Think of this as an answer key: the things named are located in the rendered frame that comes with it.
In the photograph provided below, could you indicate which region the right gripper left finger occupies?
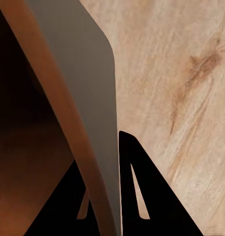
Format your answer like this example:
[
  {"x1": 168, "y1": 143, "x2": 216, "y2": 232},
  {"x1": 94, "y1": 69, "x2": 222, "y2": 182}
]
[{"x1": 24, "y1": 160, "x2": 100, "y2": 236}]

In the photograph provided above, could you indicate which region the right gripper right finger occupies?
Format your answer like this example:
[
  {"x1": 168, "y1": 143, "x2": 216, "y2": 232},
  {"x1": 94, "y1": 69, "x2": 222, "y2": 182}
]
[{"x1": 119, "y1": 131, "x2": 204, "y2": 236}]

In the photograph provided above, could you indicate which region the trash can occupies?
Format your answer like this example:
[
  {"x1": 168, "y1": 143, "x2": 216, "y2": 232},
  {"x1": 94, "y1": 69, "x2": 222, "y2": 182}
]
[{"x1": 0, "y1": 0, "x2": 121, "y2": 236}]

